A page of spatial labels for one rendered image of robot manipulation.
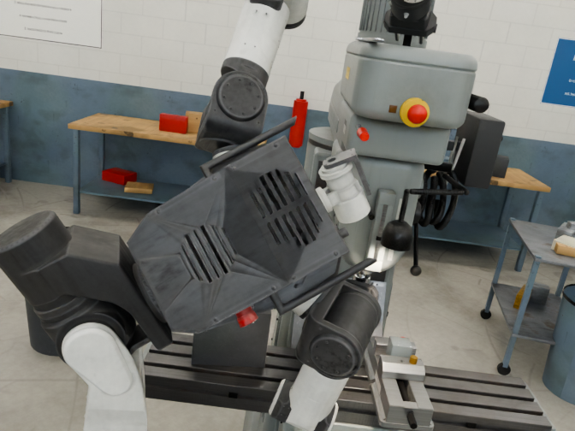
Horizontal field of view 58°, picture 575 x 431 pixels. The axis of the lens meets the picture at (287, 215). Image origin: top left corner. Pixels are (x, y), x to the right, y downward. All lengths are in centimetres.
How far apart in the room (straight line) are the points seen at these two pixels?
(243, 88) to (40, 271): 43
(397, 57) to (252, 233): 56
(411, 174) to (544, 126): 488
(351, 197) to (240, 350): 77
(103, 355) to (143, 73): 503
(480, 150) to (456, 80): 52
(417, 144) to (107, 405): 86
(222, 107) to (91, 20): 511
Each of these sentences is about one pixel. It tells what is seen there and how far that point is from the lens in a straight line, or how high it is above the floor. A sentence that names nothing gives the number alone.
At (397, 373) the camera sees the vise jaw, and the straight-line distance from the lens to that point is 158.
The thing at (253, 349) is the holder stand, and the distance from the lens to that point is 160.
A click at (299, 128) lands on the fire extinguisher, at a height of 101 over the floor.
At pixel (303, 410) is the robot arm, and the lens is 106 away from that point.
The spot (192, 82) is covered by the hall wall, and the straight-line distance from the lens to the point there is 569.
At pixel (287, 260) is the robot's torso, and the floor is 157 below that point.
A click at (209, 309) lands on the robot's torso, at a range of 79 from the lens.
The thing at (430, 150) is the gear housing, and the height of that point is 167.
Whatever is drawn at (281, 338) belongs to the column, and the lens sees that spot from 206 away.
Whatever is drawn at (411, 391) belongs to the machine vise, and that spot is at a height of 100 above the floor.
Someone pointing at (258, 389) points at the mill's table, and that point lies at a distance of 156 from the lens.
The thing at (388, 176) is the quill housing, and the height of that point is 158.
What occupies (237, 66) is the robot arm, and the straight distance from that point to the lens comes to 98.
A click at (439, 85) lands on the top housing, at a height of 182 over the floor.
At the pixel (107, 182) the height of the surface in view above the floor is 23.
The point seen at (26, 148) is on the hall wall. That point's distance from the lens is 641.
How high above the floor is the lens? 187
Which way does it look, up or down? 19 degrees down
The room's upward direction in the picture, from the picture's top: 8 degrees clockwise
